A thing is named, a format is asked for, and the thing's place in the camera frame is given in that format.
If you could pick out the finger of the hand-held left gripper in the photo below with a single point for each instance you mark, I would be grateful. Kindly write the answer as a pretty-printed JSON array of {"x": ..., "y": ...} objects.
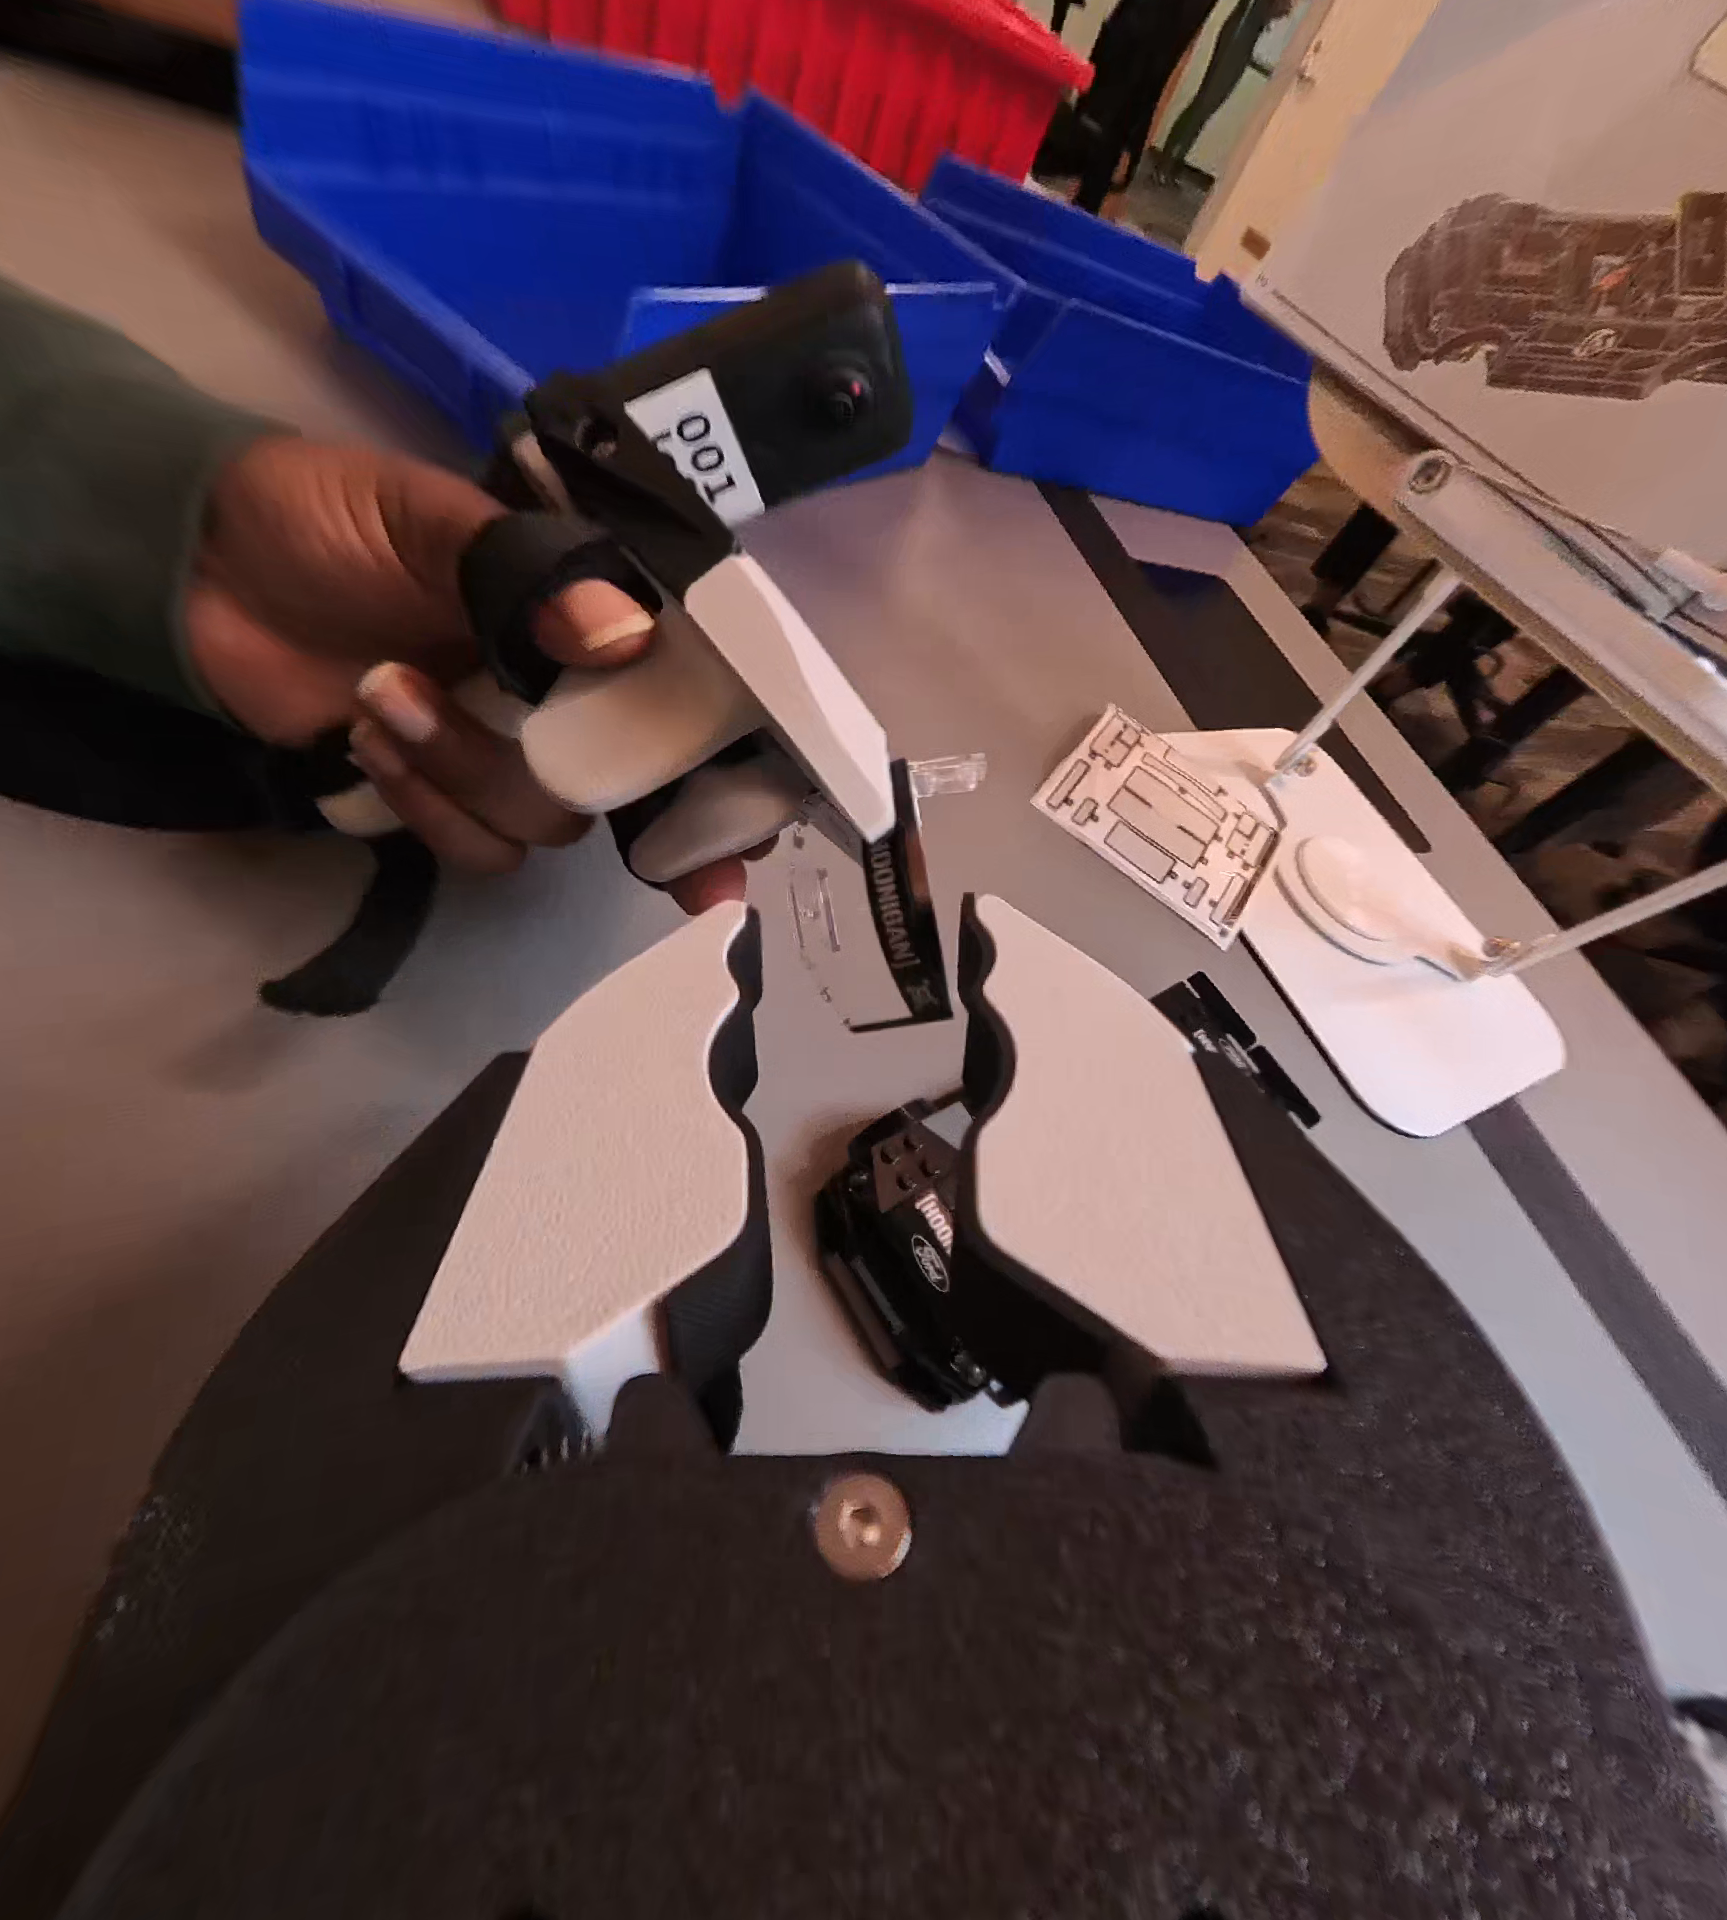
[
  {"x": 812, "y": 931},
  {"x": 788, "y": 676}
]

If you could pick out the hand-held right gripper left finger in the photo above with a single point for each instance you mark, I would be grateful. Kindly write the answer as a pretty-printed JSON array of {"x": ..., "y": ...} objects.
[{"x": 594, "y": 1171}]

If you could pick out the clear lego piece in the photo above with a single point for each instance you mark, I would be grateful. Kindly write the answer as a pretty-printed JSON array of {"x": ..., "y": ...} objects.
[{"x": 946, "y": 775}]

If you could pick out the person's left hand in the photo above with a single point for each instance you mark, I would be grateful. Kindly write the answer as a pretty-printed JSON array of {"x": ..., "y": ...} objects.
[{"x": 324, "y": 601}]

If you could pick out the lego instruction booklet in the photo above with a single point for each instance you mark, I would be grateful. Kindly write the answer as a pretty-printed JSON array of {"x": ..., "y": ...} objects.
[{"x": 1583, "y": 151}]

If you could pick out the person's left forearm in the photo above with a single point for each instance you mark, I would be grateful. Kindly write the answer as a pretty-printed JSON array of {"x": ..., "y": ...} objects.
[{"x": 54, "y": 480}]

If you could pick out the white sticker sheet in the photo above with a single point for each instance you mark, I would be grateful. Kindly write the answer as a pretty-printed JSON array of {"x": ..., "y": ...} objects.
[{"x": 1149, "y": 817}]

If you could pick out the red storage bin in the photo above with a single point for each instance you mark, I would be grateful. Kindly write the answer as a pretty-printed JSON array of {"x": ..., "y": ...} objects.
[{"x": 834, "y": 61}]

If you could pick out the black lego car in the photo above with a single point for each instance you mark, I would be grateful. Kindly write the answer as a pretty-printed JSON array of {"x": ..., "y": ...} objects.
[{"x": 910, "y": 1260}]

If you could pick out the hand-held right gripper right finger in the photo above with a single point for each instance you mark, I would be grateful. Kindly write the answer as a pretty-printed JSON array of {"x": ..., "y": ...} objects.
[{"x": 1133, "y": 1171}]

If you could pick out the white booklet stand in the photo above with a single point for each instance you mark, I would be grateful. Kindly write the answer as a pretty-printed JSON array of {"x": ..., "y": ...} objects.
[{"x": 1403, "y": 1021}]

